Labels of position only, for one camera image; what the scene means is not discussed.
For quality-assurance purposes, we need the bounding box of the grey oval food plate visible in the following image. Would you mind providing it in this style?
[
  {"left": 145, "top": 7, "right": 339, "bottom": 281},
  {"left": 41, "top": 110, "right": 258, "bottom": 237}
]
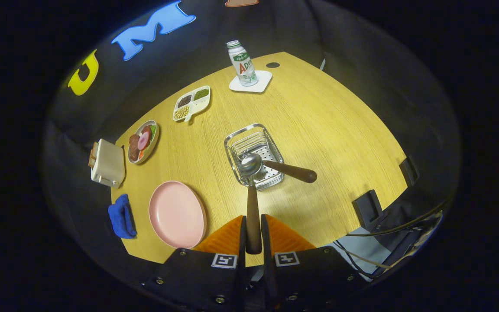
[{"left": 127, "top": 120, "right": 160, "bottom": 165}]

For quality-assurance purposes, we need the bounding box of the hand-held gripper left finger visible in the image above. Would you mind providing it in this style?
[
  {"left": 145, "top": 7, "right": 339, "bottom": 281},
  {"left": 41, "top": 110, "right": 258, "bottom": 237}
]
[{"left": 142, "top": 215, "right": 247, "bottom": 312}]

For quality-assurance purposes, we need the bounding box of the wooden handled metal spoon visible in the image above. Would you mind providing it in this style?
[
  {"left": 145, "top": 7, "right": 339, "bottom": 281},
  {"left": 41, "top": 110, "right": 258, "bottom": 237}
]
[{"left": 240, "top": 153, "right": 264, "bottom": 255}]

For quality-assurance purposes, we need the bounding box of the black cable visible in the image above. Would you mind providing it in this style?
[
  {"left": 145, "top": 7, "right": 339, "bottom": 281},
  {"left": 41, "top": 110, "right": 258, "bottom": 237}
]
[{"left": 347, "top": 201, "right": 445, "bottom": 237}]

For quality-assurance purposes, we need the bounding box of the pink round plate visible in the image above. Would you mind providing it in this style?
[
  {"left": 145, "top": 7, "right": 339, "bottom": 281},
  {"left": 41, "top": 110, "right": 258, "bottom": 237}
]
[{"left": 149, "top": 181, "right": 207, "bottom": 249}]

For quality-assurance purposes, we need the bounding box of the blue folded towel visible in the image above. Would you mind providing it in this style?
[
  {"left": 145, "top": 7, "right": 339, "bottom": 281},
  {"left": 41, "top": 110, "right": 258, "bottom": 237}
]
[{"left": 107, "top": 194, "right": 138, "bottom": 240}]

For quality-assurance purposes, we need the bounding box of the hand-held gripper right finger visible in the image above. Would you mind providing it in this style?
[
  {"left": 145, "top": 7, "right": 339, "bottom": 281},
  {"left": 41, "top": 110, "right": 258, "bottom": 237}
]
[{"left": 261, "top": 214, "right": 369, "bottom": 310}]

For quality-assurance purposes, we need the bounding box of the white divided dish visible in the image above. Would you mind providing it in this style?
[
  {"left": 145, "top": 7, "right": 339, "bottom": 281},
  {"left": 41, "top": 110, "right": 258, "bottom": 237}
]
[{"left": 172, "top": 85, "right": 211, "bottom": 123}]

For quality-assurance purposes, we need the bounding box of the wooden handled metal fork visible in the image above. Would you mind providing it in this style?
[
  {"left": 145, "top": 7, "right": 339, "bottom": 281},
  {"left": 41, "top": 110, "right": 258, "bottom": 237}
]
[{"left": 262, "top": 159, "right": 318, "bottom": 184}]

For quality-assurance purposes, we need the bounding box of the white toaster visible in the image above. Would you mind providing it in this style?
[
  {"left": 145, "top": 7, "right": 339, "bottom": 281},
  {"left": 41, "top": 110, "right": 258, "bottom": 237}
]
[{"left": 91, "top": 139, "right": 126, "bottom": 189}]

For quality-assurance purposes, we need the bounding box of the large brown steak piece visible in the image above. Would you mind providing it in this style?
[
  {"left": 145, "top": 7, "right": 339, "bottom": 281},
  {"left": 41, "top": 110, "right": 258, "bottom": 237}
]
[{"left": 129, "top": 134, "right": 141, "bottom": 162}]

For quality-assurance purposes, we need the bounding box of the white square coaster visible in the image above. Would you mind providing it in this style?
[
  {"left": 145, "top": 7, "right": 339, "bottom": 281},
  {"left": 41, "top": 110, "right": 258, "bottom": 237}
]
[{"left": 229, "top": 70, "right": 273, "bottom": 94}]

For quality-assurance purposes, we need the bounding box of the metal wire basket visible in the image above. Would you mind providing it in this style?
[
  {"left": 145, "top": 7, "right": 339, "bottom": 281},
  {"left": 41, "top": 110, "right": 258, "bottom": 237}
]
[{"left": 224, "top": 123, "right": 285, "bottom": 191}]

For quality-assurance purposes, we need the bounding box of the black table clamp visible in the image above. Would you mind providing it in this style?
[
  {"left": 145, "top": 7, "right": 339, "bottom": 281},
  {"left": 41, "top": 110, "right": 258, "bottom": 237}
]
[
  {"left": 399, "top": 156, "right": 420, "bottom": 187},
  {"left": 352, "top": 189, "right": 384, "bottom": 226}
]

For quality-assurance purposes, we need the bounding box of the beige cable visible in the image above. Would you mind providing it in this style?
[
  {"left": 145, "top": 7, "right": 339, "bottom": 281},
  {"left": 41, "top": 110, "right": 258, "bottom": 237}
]
[{"left": 340, "top": 249, "right": 406, "bottom": 269}]

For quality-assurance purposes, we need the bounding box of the white drink bottle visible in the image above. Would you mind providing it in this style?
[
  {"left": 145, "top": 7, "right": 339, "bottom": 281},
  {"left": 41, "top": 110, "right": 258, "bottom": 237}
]
[{"left": 227, "top": 40, "right": 259, "bottom": 87}]

